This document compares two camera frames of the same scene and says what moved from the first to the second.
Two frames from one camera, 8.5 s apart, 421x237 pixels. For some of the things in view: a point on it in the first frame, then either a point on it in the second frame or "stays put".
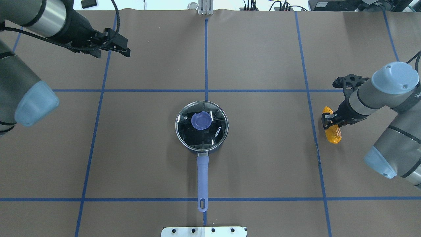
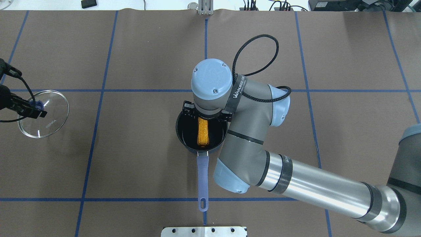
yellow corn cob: (333, 133) → (203, 139)
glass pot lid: (202, 126) → (57, 107)
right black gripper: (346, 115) → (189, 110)
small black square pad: (86, 4) stays put
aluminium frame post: (206, 7) stays put
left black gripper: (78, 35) → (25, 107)
